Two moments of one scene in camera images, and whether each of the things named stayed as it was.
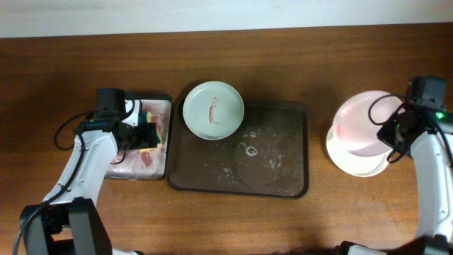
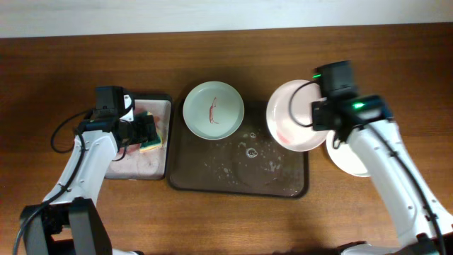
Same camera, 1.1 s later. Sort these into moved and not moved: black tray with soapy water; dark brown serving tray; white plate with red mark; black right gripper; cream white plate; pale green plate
Moved: white plate with red mark; black right gripper
Not moved: black tray with soapy water; pale green plate; dark brown serving tray; cream white plate
